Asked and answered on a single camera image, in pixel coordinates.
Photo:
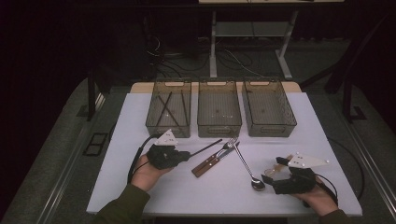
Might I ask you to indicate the smoky clear plastic bin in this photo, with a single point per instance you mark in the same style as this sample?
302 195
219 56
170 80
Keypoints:
169 130
267 105
219 105

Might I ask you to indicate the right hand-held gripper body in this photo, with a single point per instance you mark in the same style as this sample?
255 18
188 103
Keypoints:
295 183

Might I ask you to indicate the black metal stand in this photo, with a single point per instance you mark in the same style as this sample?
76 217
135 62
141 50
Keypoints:
348 99

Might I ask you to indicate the metal spoon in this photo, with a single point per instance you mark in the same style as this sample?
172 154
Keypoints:
258 184

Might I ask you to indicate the person's right hand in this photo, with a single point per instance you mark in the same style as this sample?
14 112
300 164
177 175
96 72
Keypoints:
320 199

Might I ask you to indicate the white metal desk frame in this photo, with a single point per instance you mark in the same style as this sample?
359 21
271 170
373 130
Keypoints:
213 46

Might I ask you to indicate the person's left hand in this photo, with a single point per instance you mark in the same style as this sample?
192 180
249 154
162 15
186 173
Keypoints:
146 177

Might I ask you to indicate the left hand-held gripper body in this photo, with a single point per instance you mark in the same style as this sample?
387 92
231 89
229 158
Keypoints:
162 157

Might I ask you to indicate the white table cover sheet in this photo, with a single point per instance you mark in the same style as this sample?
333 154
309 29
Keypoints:
218 196

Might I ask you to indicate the aluminium floor rail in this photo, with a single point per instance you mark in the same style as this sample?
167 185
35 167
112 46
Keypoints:
65 174
373 174

